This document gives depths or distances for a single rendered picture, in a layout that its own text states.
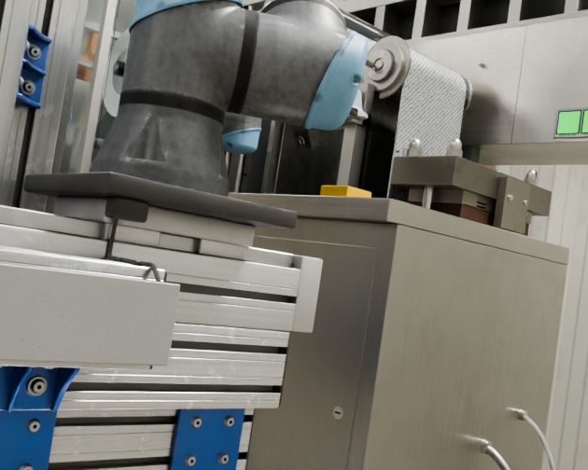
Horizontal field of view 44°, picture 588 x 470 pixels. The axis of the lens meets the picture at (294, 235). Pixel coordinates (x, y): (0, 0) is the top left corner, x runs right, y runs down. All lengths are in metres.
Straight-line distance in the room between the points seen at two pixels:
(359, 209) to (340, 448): 0.42
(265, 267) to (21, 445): 0.31
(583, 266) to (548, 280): 1.62
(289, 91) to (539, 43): 1.18
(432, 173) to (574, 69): 0.49
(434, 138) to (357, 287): 0.58
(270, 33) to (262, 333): 0.33
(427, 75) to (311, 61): 0.96
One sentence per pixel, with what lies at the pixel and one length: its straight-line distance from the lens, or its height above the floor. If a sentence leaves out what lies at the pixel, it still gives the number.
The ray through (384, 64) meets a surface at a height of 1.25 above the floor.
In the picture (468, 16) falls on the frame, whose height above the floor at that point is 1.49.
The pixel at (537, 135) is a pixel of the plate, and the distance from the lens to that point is 1.83.
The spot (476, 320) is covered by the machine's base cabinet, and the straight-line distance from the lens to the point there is 1.47.
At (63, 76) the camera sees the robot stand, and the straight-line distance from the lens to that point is 0.97.
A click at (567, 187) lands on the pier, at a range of 3.29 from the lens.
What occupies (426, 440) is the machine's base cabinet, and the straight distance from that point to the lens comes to 1.41.
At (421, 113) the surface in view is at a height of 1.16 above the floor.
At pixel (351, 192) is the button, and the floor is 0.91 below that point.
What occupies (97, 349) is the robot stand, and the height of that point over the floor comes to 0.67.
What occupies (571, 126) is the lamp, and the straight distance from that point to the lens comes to 1.79.
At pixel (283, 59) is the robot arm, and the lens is 0.80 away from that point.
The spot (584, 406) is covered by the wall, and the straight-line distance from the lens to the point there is 3.29.
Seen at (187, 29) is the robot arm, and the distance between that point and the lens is 0.79.
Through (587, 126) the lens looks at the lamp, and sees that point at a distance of 1.77.
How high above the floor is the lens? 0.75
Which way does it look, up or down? 3 degrees up
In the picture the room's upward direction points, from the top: 8 degrees clockwise
